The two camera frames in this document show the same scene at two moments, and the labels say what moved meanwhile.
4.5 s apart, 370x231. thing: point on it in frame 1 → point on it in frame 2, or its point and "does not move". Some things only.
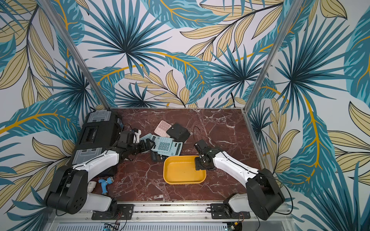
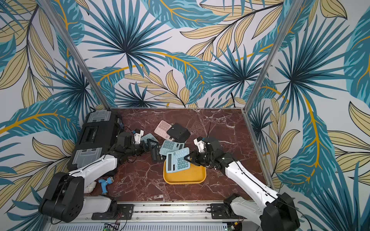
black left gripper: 143,147 does not move
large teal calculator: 176,149 → 175,161
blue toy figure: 110,180 does not move
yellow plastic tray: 181,170 does not move
